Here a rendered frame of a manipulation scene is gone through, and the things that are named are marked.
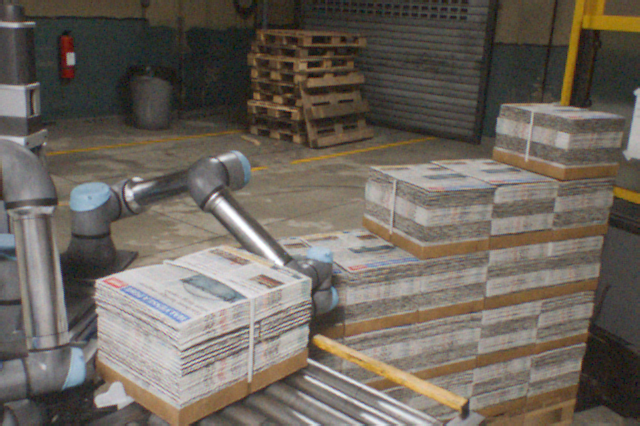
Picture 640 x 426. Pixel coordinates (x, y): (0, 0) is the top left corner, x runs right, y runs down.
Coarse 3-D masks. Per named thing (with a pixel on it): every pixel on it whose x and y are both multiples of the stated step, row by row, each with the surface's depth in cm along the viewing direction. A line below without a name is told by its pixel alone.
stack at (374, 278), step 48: (288, 240) 246; (336, 240) 250; (384, 240) 253; (336, 288) 220; (384, 288) 230; (432, 288) 240; (480, 288) 251; (528, 288) 263; (384, 336) 235; (432, 336) 245; (480, 336) 258; (528, 336) 270; (432, 384) 253; (480, 384) 264; (528, 384) 277
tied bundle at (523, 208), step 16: (496, 192) 243; (512, 192) 245; (528, 192) 249; (544, 192) 252; (496, 208) 244; (512, 208) 248; (528, 208) 251; (544, 208) 255; (496, 224) 245; (512, 224) 249; (528, 224) 253; (544, 224) 257
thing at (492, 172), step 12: (456, 168) 264; (468, 168) 266; (480, 168) 267; (492, 168) 268; (504, 168) 270; (492, 180) 247; (504, 180) 249; (516, 180) 251; (528, 180) 252; (540, 180) 254; (552, 180) 256
